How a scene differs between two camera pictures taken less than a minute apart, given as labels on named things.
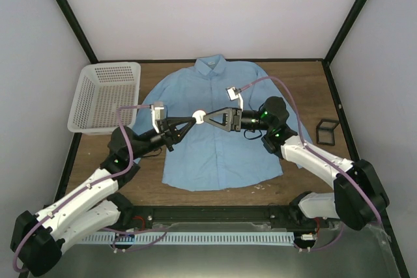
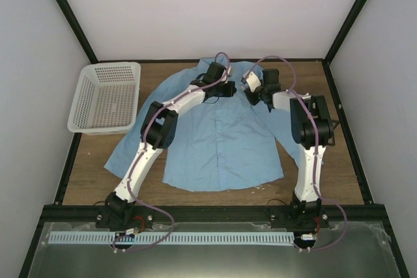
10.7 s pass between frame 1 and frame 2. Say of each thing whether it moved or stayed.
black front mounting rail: stayed
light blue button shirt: moved
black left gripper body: moved
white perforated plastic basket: stayed
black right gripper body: moved
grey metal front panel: stayed
